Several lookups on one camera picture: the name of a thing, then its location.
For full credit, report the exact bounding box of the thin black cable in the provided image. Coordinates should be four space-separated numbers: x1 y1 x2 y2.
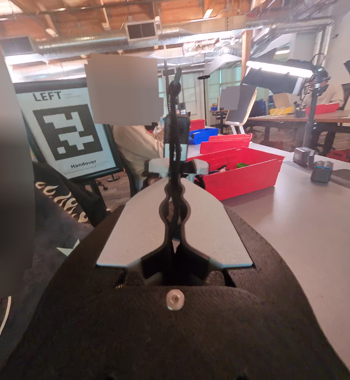
160 61 191 262

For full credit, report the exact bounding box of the grey label printer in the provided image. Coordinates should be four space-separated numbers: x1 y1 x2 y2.
293 147 315 167

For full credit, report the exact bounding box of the ceiling air vent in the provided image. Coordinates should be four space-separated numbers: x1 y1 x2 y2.
125 21 158 41

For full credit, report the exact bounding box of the framed code sign on stand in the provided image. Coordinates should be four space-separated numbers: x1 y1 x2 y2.
13 78 124 182

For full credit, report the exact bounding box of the studio light panel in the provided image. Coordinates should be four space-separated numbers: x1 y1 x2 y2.
242 59 315 92

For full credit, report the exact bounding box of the silver ventilation duct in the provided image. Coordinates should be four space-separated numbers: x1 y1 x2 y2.
36 18 333 57

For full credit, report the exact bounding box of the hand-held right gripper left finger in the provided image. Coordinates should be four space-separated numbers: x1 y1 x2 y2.
96 178 168 268

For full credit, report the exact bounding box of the black floor lamp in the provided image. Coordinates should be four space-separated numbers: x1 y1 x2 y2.
197 75 211 128

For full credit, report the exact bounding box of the blue plastic bin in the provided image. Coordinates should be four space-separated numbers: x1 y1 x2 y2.
188 128 219 145

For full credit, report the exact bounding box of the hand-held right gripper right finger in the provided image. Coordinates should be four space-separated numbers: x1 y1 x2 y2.
181 178 253 268

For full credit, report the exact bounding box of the wooden desk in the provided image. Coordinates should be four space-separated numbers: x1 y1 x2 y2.
248 110 350 161

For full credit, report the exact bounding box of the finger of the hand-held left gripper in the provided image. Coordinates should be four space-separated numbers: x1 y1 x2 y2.
145 158 171 179
181 159 209 182

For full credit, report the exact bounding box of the grey battery charger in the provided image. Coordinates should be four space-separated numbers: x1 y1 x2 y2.
310 160 333 183

